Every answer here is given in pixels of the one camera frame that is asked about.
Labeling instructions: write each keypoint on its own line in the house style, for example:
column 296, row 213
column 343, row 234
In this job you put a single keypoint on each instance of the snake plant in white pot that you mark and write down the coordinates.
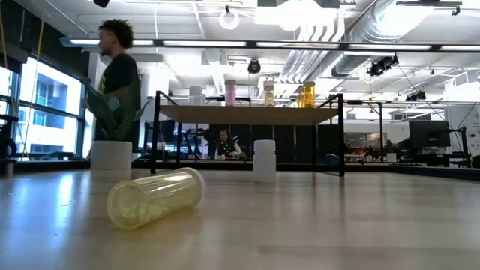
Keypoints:
column 111, row 155

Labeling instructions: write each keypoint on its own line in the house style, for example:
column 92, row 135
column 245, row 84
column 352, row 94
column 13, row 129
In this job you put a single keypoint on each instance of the black aluminium table frame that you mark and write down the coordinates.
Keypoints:
column 225, row 165

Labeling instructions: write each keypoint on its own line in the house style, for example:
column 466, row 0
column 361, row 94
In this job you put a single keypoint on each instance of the wooden shelf black metal legs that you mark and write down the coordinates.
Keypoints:
column 243, row 115

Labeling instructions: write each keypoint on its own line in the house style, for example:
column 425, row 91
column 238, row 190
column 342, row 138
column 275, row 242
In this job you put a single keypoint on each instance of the yellow medicine bottle white cap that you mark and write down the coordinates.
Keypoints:
column 269, row 94
column 157, row 197

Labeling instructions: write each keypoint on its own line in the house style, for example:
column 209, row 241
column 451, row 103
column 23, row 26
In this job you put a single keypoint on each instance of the black room divider panel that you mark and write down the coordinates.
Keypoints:
column 285, row 142

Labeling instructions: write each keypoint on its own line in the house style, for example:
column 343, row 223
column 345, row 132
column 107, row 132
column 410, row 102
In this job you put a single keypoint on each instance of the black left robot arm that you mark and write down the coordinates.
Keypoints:
column 5, row 142

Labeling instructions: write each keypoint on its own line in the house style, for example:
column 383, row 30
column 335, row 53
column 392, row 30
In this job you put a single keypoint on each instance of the long linear light strip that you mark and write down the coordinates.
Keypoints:
column 202, row 43

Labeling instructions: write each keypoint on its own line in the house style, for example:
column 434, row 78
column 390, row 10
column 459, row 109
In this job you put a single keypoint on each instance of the silver ventilation duct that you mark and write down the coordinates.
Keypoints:
column 375, row 30

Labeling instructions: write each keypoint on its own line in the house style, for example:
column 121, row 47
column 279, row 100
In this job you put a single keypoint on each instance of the black ceiling spotlight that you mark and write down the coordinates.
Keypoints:
column 254, row 66
column 416, row 95
column 382, row 65

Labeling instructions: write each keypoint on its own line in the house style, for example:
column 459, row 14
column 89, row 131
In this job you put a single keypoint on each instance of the white ceiling pipe bundle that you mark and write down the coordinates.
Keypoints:
column 311, row 33

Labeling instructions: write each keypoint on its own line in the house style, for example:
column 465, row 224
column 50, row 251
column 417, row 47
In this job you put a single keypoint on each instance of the large glass window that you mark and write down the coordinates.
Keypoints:
column 56, row 131

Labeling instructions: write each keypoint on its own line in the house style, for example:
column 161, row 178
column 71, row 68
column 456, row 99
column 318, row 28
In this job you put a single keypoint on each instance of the pink medicine bottle white cap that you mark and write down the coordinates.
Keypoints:
column 230, row 92

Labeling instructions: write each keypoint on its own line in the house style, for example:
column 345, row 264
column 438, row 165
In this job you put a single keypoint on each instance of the person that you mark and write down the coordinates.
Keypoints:
column 120, row 71
column 226, row 146

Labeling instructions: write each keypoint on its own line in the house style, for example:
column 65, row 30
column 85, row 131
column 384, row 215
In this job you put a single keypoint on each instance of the black computer monitor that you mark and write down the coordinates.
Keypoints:
column 429, row 133

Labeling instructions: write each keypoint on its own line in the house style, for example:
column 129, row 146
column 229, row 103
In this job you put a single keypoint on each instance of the blue round object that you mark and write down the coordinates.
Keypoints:
column 332, row 159

